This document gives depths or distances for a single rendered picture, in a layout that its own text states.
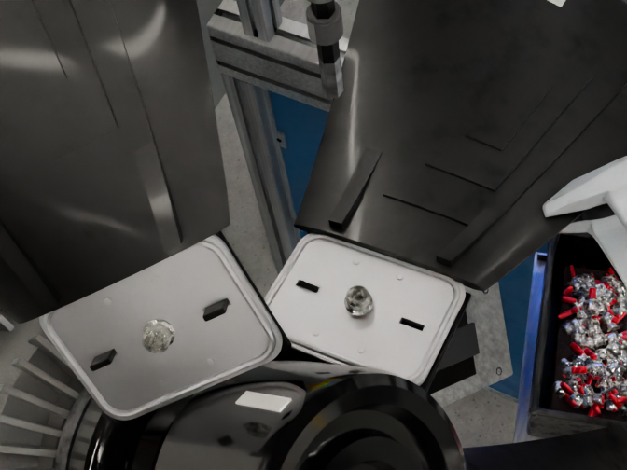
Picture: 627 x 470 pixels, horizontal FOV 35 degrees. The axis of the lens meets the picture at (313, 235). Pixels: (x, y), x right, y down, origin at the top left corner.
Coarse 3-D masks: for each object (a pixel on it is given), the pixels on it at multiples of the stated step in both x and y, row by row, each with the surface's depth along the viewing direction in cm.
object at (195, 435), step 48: (240, 384) 42; (288, 384) 40; (336, 384) 39; (384, 384) 40; (96, 432) 44; (144, 432) 45; (192, 432) 41; (240, 432) 39; (288, 432) 37; (336, 432) 40; (384, 432) 41; (432, 432) 42
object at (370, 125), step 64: (384, 0) 57; (448, 0) 57; (512, 0) 57; (576, 0) 58; (384, 64) 55; (448, 64) 55; (512, 64) 54; (576, 64) 55; (384, 128) 53; (448, 128) 52; (512, 128) 52; (576, 128) 52; (320, 192) 51; (384, 192) 50; (448, 192) 50; (512, 192) 50; (448, 256) 47; (512, 256) 48
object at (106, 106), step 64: (0, 0) 35; (64, 0) 35; (128, 0) 36; (192, 0) 36; (0, 64) 36; (64, 64) 36; (128, 64) 36; (192, 64) 37; (0, 128) 37; (64, 128) 37; (128, 128) 37; (192, 128) 37; (0, 192) 38; (64, 192) 38; (128, 192) 38; (192, 192) 38; (0, 256) 39; (64, 256) 39; (128, 256) 39
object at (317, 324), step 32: (320, 256) 49; (352, 256) 49; (384, 256) 49; (288, 288) 49; (320, 288) 48; (384, 288) 48; (416, 288) 48; (448, 288) 47; (288, 320) 48; (320, 320) 47; (352, 320) 47; (384, 320) 47; (416, 320) 47; (448, 320) 46; (320, 352) 46; (352, 352) 46; (384, 352) 46; (416, 352) 46
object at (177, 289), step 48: (144, 288) 40; (192, 288) 40; (240, 288) 40; (48, 336) 42; (96, 336) 42; (192, 336) 41; (240, 336) 41; (96, 384) 43; (144, 384) 42; (192, 384) 42
